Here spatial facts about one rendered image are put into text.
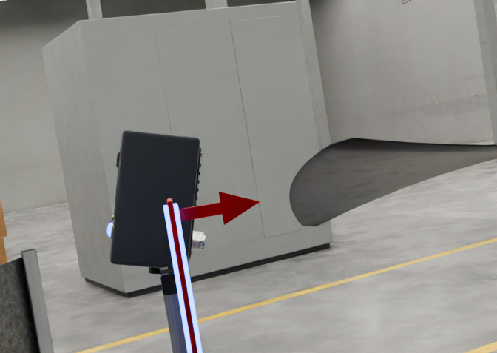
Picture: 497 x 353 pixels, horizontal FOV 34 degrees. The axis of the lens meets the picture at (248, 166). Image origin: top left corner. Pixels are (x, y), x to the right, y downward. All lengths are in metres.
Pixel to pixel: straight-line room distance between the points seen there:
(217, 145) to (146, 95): 0.74
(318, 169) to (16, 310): 1.99
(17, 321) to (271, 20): 5.14
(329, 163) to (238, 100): 6.45
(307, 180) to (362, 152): 0.08
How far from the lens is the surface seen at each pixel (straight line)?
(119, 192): 1.14
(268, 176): 7.06
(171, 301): 1.11
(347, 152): 0.51
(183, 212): 0.57
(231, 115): 6.93
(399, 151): 0.51
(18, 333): 2.48
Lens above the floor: 1.24
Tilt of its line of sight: 3 degrees down
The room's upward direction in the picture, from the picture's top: 9 degrees counter-clockwise
